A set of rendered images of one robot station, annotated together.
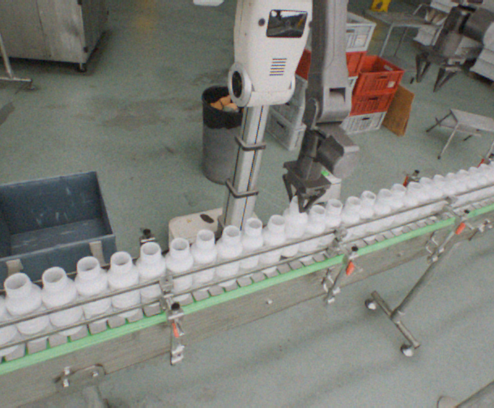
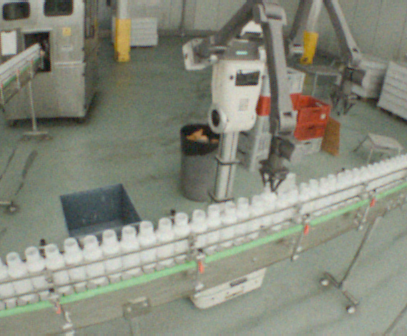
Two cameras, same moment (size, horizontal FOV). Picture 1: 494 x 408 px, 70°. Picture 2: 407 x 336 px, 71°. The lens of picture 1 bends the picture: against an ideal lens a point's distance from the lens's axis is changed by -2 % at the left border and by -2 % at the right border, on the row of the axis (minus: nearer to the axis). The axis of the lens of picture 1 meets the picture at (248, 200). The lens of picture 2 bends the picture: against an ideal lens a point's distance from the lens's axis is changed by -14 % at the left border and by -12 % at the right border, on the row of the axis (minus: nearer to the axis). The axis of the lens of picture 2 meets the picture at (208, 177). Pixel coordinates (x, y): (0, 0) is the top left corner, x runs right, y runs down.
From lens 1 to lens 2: 0.37 m
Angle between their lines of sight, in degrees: 9
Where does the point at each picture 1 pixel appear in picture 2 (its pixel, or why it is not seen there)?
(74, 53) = (77, 110)
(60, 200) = (98, 205)
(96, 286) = (151, 239)
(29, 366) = (112, 291)
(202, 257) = (212, 222)
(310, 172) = (276, 164)
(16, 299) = (109, 245)
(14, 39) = (38, 105)
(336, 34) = (283, 83)
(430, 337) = (366, 298)
